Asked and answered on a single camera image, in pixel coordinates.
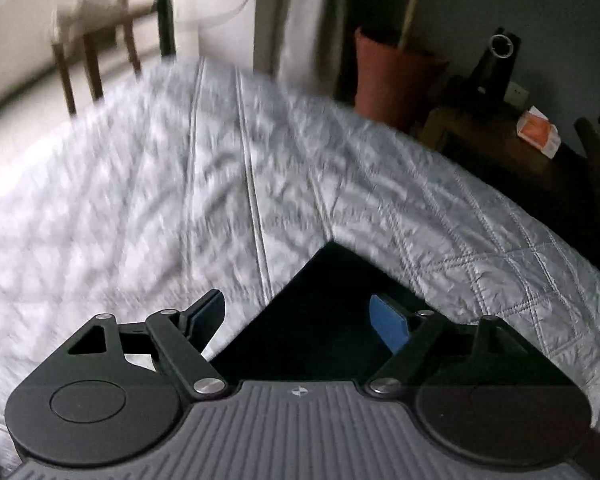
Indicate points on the dark wooden cabinet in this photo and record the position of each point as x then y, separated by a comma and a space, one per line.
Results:
510, 160

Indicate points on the tall potted plant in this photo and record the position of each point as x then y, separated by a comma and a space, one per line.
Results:
412, 5

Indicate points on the grey quilted bed cover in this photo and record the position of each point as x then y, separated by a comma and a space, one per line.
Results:
130, 185

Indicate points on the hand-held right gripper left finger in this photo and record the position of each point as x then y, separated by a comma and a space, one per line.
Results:
207, 312

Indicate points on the grey curtain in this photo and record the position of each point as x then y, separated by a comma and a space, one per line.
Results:
315, 25

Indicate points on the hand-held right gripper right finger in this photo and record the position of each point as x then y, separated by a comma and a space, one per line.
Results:
387, 325

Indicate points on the dark navy garment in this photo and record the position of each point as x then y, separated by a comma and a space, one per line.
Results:
305, 305

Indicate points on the wooden chair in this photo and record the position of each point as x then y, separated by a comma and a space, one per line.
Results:
97, 45

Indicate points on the black speaker device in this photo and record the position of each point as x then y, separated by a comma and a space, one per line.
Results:
495, 67

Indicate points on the orange tissue pack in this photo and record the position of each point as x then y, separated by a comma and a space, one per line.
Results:
537, 131

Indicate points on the terracotta plant pot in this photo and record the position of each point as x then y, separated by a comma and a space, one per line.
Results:
395, 80

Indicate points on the white wall socket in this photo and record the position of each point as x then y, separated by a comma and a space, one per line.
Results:
517, 94

